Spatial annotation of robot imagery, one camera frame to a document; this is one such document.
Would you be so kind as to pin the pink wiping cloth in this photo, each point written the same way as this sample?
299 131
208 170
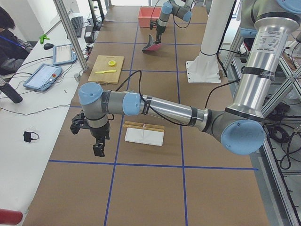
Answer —
151 45

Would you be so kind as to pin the blue teach pendant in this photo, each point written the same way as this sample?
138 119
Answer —
63 54
43 77

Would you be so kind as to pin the black power adapter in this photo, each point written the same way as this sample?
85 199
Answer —
89 34

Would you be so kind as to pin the black keyboard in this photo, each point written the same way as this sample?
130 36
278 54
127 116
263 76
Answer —
77 24

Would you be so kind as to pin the yellow round lid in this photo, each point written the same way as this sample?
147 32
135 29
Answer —
111 62

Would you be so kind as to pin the wooden cutting board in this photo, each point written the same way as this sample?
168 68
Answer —
101 64

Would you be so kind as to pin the aluminium frame post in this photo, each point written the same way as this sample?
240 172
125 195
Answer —
70 33

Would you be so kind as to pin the small black clip device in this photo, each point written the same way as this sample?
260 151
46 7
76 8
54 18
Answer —
30 136

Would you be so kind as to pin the green clamp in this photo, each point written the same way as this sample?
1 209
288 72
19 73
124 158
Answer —
43 37

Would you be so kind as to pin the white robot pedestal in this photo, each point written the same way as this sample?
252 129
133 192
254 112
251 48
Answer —
204 68

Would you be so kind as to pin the seated person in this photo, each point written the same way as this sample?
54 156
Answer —
13 51

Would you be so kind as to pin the red cylinder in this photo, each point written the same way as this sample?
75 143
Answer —
10 217

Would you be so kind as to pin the black computer mouse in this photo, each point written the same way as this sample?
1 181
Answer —
48 46

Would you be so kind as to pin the yellow plastic knife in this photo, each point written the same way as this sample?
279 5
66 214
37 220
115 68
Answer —
106 71

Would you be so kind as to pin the far blue teach pendant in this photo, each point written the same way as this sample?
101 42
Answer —
63 54

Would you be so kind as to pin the black water bottle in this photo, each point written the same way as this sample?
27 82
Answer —
10 92

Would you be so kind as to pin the white rectangular tray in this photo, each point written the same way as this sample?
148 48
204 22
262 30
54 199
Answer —
143 136

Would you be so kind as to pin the pink plastic bin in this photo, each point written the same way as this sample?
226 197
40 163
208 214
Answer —
146 14

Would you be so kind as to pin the near blue teach pendant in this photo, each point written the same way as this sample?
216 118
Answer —
43 77

